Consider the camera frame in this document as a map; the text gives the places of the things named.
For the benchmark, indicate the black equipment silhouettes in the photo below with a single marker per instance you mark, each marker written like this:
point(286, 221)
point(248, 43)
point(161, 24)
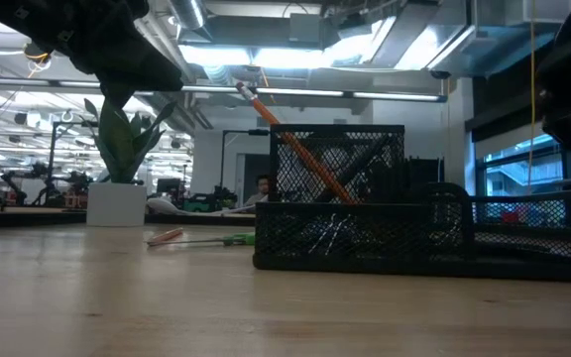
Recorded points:
point(424, 173)

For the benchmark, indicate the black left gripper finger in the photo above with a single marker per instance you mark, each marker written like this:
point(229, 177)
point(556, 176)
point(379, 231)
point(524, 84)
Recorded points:
point(117, 99)

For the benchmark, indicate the black background robot arm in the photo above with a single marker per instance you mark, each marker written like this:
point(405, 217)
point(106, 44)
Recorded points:
point(62, 191)
point(15, 191)

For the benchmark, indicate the small red object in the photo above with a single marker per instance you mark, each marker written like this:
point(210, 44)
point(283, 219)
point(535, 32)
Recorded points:
point(510, 217)

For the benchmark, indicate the green box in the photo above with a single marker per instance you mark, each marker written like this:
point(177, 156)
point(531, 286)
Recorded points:
point(196, 204)

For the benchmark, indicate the long ceiling light strip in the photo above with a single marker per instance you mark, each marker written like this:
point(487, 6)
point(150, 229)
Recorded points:
point(295, 92)

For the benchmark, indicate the orange pencil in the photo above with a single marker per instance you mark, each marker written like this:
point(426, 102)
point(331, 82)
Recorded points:
point(166, 235)
point(285, 133)

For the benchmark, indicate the person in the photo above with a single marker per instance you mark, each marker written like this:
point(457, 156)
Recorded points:
point(261, 191)

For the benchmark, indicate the green plant in white pot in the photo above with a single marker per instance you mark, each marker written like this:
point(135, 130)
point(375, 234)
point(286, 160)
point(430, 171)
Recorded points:
point(116, 205)

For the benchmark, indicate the black mesh desk organizer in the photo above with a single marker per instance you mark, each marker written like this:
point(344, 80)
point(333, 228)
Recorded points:
point(365, 268)

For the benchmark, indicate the dark ceiling security camera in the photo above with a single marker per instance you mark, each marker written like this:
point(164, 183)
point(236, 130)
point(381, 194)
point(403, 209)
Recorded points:
point(439, 74)

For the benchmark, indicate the black background rig frame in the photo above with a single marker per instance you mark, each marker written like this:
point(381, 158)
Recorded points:
point(53, 144)

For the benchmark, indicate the black aluminium table frame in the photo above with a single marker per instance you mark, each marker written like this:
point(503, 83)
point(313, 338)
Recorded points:
point(42, 218)

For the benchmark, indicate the black pen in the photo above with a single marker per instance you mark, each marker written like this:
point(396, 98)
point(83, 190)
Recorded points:
point(360, 166)

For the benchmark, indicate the small black monitor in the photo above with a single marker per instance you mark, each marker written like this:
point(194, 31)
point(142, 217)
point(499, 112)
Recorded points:
point(169, 186)

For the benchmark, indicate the black ceiling device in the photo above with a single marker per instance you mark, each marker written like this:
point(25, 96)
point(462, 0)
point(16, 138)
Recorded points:
point(40, 49)

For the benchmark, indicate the black lamp stand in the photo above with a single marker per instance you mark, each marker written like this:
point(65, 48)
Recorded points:
point(258, 132)

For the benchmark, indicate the black binder clip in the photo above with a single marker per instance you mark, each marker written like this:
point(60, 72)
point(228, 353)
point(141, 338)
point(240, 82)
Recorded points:
point(332, 233)

